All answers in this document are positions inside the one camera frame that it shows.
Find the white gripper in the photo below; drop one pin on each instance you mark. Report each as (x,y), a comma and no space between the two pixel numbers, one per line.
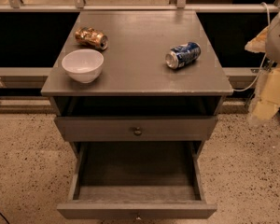
(278,40)

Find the blue pepsi can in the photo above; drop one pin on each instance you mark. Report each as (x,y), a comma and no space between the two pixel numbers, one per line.
(182,55)

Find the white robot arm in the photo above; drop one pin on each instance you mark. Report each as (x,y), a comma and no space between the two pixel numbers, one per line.
(268,42)

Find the grey wooden drawer cabinet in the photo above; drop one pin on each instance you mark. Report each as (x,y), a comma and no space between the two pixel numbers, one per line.
(136,81)

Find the round brass drawer knob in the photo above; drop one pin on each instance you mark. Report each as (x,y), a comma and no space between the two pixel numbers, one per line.
(137,131)

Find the crushed orange soda can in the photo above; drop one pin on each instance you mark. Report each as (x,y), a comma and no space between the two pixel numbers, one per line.
(89,36)

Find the open grey middle drawer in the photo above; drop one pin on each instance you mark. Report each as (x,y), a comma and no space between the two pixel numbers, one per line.
(136,180)

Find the closed grey top drawer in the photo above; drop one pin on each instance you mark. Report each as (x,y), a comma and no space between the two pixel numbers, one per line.
(85,129)

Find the white ceramic bowl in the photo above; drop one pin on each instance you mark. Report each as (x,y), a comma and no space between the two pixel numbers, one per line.
(83,65)

